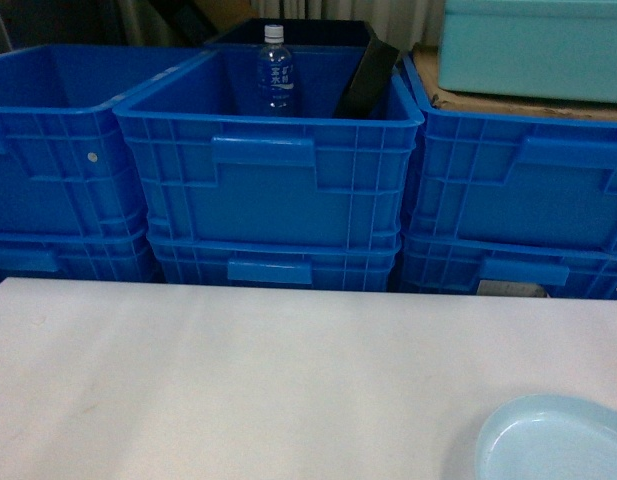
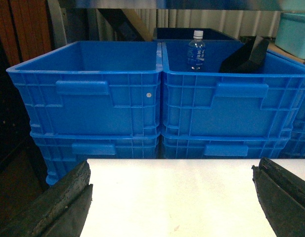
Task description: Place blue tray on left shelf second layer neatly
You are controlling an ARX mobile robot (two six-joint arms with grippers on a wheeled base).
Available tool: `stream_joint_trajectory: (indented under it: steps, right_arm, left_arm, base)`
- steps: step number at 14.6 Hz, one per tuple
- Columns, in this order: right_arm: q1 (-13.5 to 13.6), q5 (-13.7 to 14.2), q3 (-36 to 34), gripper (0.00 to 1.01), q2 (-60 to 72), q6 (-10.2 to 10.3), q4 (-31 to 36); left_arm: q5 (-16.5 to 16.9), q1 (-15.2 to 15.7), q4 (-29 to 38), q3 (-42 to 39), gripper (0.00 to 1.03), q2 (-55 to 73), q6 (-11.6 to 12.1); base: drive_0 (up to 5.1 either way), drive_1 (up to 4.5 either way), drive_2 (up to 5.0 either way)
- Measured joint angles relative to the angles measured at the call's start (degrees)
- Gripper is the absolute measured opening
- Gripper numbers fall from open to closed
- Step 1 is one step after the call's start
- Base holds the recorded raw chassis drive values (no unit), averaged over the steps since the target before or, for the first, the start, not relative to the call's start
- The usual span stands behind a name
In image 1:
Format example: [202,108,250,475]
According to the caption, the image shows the light blue oval tray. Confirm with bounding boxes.
[474,395,617,479]

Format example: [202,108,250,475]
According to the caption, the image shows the black flat tray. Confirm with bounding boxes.
[333,36,400,119]

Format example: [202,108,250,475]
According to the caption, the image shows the blue crate top middle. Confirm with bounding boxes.
[111,46,425,250]

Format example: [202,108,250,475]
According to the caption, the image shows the blue crate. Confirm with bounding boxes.
[400,234,617,300]
[401,52,617,253]
[0,230,162,283]
[147,233,401,292]
[0,45,197,238]
[111,46,425,250]

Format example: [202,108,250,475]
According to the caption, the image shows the blue crate bottom middle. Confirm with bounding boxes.
[147,233,401,292]

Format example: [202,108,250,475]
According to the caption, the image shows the blue crate bottom right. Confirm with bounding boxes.
[400,234,617,300]

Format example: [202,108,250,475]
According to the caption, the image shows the clear water bottle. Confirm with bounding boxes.
[256,24,296,117]

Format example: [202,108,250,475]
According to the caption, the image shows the blue crate top right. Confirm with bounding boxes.
[401,52,617,253]

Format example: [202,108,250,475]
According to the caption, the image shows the brown cardboard sheet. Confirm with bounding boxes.
[411,44,617,122]

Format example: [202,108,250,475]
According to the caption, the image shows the blue crate bottom left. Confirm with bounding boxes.
[0,230,162,283]

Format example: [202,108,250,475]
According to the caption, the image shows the blue crate top left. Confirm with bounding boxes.
[0,45,197,238]

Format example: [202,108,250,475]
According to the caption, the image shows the teal plastic box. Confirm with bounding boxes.
[438,1,617,104]

